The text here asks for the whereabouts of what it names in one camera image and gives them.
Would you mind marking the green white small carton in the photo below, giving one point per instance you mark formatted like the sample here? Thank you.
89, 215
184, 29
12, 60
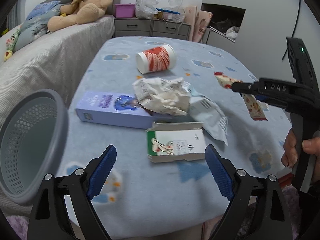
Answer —
168, 142

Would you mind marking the person's right hand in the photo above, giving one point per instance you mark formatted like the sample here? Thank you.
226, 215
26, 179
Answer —
293, 149

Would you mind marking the small cartoon plush doll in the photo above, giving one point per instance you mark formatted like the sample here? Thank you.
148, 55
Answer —
11, 43

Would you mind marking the light blue patterned blanket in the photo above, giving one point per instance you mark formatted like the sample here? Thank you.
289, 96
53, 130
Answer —
154, 187

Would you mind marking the purple plastic bin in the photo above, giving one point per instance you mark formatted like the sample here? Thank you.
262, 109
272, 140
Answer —
125, 10

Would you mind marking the clear plastic bag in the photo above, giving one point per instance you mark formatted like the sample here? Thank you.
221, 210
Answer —
174, 11

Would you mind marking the grey checkered bed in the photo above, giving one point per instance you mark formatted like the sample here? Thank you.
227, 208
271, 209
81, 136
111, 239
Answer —
54, 61

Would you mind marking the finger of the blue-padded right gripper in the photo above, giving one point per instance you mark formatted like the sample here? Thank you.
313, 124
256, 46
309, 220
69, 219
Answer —
243, 87

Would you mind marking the light blue folded quilt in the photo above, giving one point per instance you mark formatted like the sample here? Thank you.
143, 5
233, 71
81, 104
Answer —
36, 23

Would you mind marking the red white paper cup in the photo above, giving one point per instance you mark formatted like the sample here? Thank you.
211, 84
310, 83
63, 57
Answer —
158, 59

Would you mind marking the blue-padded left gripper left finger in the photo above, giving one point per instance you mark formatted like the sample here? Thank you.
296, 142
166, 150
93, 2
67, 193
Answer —
49, 217

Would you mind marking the red white snack wrapper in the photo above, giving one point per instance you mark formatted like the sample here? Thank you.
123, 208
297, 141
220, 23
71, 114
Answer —
253, 106

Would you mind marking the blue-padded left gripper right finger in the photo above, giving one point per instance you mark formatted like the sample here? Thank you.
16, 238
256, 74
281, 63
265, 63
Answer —
270, 217

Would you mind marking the white plastic bag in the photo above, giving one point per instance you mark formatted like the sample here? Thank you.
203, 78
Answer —
146, 8

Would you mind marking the grey drawer dresser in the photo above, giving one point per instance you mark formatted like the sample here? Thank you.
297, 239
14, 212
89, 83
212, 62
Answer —
154, 28

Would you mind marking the grey perforated trash basket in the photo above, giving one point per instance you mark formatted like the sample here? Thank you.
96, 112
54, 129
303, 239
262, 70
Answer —
33, 139

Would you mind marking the white paper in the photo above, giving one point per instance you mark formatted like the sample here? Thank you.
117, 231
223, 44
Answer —
162, 96

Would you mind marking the purple rectangular carton box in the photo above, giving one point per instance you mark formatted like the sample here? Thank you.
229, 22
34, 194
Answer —
112, 111

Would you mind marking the light blue plastic pouch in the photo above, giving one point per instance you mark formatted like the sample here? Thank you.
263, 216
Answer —
204, 110

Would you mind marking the large tan teddy bear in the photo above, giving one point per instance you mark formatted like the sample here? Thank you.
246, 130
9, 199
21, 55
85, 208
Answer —
79, 12

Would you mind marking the pink cartoon folded board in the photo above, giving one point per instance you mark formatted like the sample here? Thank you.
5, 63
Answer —
198, 20

